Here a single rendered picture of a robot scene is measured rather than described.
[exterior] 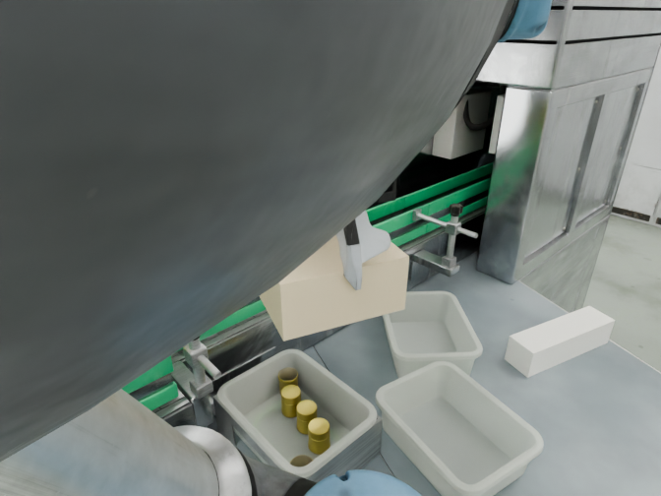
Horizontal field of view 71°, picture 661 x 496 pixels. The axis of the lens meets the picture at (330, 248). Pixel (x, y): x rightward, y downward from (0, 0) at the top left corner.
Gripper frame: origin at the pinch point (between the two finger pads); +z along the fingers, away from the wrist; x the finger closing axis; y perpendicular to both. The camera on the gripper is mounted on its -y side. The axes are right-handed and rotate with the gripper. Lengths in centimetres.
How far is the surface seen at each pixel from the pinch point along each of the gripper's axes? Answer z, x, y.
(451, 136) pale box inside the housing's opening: 3, 62, 66
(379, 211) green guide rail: 15, 45, 33
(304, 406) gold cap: 29.5, 6.1, -1.2
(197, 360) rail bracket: 15.5, 7.1, -16.6
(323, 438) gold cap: 30.5, -0.1, -0.5
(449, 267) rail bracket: 24, 28, 43
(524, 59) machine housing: -20, 36, 63
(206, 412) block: 26.5, 8.1, -16.4
